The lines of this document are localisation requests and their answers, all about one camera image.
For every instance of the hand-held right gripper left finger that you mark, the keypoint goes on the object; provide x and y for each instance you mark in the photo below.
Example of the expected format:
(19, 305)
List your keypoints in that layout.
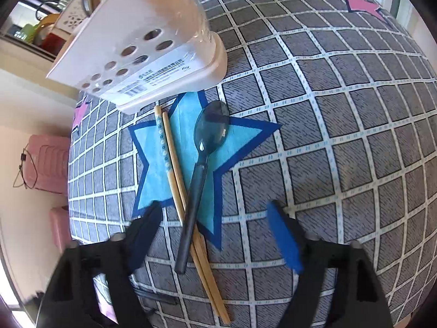
(145, 235)

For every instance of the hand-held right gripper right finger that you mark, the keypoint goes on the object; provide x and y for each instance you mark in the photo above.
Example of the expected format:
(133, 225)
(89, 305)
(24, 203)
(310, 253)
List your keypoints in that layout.
(283, 235)

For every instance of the white plastic utensil holder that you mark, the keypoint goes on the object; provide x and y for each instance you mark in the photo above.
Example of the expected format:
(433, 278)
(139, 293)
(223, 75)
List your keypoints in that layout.
(153, 13)

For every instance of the grey checkered star tablecloth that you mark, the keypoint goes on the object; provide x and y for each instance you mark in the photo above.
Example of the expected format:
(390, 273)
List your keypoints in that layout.
(341, 143)

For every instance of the pink folding chair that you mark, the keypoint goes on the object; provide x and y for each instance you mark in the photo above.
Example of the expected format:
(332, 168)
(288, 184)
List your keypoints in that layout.
(47, 164)

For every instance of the red container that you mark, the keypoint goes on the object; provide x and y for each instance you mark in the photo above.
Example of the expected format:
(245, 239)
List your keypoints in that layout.
(53, 42)

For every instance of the yellow round tray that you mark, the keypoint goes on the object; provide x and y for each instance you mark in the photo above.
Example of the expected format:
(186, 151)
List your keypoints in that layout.
(44, 24)

